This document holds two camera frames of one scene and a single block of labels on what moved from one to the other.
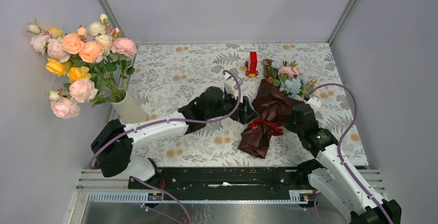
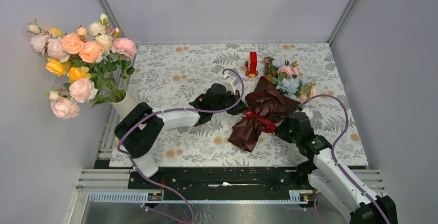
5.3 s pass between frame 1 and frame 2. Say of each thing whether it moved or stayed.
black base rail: stayed
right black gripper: moved
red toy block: stayed
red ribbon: moved
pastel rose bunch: stayed
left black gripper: moved
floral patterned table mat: stayed
